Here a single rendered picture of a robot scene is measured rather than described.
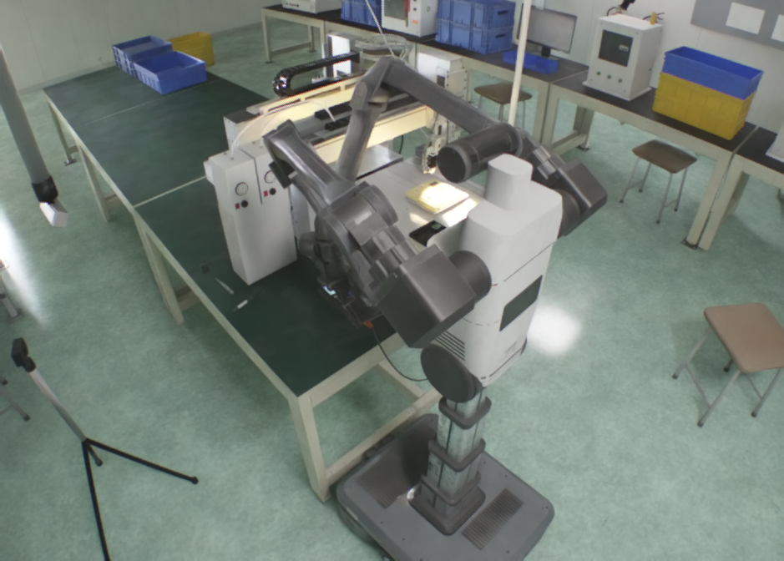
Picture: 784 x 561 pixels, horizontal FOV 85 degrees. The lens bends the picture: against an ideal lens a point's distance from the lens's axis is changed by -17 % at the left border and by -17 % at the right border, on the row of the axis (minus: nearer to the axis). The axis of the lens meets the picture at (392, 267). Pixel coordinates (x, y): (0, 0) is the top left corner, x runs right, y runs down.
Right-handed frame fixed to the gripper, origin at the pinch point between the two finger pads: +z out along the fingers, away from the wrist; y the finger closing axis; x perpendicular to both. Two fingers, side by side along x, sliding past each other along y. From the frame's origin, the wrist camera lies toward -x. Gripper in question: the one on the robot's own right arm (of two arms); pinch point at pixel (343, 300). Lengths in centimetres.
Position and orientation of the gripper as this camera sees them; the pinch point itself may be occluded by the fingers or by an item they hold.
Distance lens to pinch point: 150.5
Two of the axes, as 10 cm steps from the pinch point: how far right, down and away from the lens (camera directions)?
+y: -8.0, 3.8, -4.7
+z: 1.6, 8.8, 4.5
